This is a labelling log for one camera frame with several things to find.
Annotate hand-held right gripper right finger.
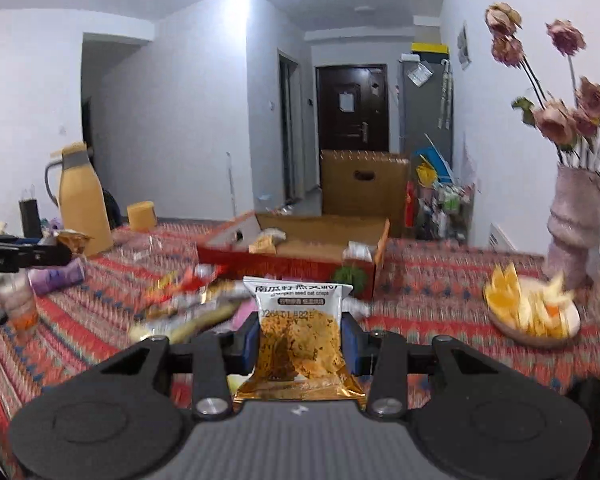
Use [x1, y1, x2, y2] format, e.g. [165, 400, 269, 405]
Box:
[341, 313, 506, 421]

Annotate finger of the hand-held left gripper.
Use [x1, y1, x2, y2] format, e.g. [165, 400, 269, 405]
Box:
[0, 237, 73, 273]

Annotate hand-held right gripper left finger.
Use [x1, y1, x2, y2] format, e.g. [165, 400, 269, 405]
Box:
[98, 313, 261, 421]

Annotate white and golden crisp packet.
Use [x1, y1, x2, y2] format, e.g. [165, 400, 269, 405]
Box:
[234, 276, 367, 403]

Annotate orange brown snack packet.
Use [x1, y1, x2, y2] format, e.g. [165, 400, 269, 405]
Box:
[55, 229, 93, 256]

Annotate pile of assorted snack packets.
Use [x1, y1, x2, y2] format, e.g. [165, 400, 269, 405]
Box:
[129, 265, 261, 343]

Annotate red cardboard box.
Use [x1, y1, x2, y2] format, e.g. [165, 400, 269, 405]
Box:
[196, 211, 391, 301]

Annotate purple tissue pack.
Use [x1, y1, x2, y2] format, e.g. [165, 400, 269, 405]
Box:
[27, 260, 86, 297]

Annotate clear plastic drink cup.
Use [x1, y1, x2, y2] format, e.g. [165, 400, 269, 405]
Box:
[0, 272, 41, 333]

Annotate yellow thermos jug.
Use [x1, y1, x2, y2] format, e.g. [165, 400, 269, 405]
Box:
[45, 142, 114, 257]

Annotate white snack packet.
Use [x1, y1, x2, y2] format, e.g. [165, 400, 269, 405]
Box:
[342, 241, 380, 263]

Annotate yellow snack packet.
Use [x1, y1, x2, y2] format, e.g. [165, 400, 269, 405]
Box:
[248, 229, 287, 255]

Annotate patterned red tablecloth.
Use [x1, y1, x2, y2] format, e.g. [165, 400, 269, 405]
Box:
[0, 220, 600, 480]

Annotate yellow cup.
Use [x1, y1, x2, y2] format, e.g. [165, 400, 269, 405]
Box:
[127, 200, 157, 232]

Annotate large brown cardboard box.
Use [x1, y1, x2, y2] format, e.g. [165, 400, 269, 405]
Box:
[320, 149, 412, 218]

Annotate red bag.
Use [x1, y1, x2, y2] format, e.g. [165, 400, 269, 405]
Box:
[405, 180, 417, 228]

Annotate plate of fruit slices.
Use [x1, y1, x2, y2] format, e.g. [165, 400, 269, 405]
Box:
[482, 262, 576, 338]

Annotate rack of bottles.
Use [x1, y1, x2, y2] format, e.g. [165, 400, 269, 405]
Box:
[415, 182, 473, 246]

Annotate white plate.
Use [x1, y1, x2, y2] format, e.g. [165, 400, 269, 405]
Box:
[485, 280, 582, 347]

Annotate blue plastic item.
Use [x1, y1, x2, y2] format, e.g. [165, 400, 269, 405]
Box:
[412, 135, 453, 183]

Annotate dark entrance door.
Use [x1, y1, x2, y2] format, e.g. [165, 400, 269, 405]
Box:
[316, 64, 388, 152]

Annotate grey interior door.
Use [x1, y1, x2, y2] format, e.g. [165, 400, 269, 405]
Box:
[278, 50, 301, 201]

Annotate grey refrigerator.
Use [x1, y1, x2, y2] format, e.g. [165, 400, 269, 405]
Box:
[397, 55, 453, 161]

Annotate dark cloth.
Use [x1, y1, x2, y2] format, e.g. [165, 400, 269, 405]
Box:
[567, 377, 600, 480]

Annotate pink ceramic vase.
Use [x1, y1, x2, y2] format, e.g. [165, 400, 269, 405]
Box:
[546, 164, 600, 291]

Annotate white folded umbrella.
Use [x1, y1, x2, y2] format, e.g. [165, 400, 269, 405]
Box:
[437, 58, 453, 131]

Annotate papers on refrigerator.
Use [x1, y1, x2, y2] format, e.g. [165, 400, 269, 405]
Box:
[404, 60, 433, 86]

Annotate dried pink roses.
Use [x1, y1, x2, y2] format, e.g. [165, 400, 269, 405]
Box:
[484, 0, 600, 173]

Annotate white wall vent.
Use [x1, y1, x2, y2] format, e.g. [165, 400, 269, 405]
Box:
[489, 222, 518, 251]

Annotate framed wall picture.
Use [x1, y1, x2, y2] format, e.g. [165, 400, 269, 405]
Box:
[456, 22, 472, 71]

